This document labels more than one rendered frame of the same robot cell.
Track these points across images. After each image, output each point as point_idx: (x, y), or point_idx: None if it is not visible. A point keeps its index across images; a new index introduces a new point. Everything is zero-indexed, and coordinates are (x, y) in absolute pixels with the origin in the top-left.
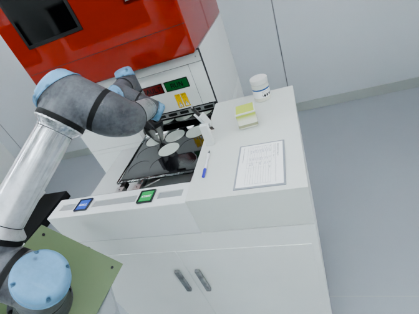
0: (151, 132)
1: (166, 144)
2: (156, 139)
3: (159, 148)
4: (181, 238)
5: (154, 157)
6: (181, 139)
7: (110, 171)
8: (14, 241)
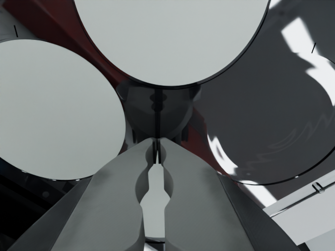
0: (223, 234)
1: (149, 82)
2: (184, 155)
3: (203, 87)
4: None
5: (312, 9)
6: (21, 11)
7: (319, 224)
8: None
